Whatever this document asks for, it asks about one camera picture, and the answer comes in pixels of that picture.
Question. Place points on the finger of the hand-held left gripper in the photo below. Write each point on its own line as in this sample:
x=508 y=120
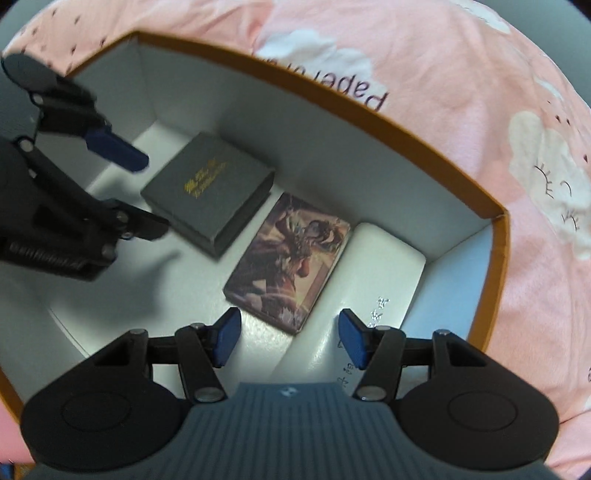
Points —
x=117 y=148
x=143 y=224

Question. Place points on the white case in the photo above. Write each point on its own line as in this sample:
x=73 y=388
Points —
x=378 y=267

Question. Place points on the orange cardboard box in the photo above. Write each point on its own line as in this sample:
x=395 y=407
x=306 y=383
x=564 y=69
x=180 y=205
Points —
x=323 y=152

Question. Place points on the illustrated card box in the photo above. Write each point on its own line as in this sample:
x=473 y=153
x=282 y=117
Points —
x=286 y=258

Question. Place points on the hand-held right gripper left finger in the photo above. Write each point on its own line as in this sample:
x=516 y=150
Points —
x=228 y=337

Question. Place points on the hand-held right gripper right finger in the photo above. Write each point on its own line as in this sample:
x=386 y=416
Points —
x=352 y=339

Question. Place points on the dark grey box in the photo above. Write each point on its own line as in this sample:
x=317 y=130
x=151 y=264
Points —
x=207 y=194

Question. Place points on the pink printed blanket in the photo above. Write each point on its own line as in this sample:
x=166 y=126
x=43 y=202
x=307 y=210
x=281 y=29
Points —
x=461 y=92

